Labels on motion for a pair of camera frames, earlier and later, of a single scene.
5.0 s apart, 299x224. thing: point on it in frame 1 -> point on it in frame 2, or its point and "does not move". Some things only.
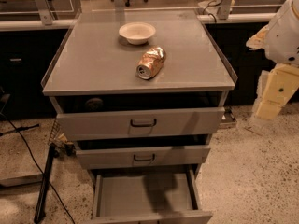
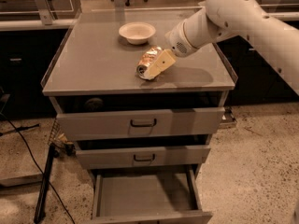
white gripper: (281, 37) -> (176, 42)
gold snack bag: (151, 63) does not move
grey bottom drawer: (147, 196) does not move
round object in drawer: (93, 105) does not move
